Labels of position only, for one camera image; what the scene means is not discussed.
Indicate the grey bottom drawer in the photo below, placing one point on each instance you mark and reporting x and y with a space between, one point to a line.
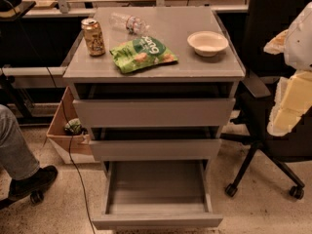
156 194

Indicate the grey drawer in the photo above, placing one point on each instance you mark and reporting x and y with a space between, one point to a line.
156 194
155 149
170 112

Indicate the grey top drawer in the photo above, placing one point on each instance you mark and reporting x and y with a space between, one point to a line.
170 112

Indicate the grey drawer cabinet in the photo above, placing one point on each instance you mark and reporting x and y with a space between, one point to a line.
191 76

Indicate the grey middle drawer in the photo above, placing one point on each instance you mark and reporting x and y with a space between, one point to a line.
155 149

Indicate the green chip bag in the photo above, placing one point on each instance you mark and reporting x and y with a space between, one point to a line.
140 53

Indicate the white paper bowl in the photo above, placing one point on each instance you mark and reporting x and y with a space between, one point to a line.
207 43

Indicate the green item in box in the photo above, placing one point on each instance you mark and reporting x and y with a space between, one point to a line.
73 127

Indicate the clear plastic water bottle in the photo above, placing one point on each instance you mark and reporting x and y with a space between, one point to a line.
132 24

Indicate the cardboard box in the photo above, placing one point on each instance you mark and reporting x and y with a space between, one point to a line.
69 148

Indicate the gold soda can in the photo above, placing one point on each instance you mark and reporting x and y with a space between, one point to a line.
93 37

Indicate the black shoe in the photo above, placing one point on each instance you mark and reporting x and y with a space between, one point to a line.
19 189

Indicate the person leg in jeans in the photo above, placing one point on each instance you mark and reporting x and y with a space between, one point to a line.
15 155

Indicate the black chair caster left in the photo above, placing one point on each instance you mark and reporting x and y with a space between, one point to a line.
36 197

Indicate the black office chair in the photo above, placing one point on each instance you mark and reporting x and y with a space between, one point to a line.
255 96

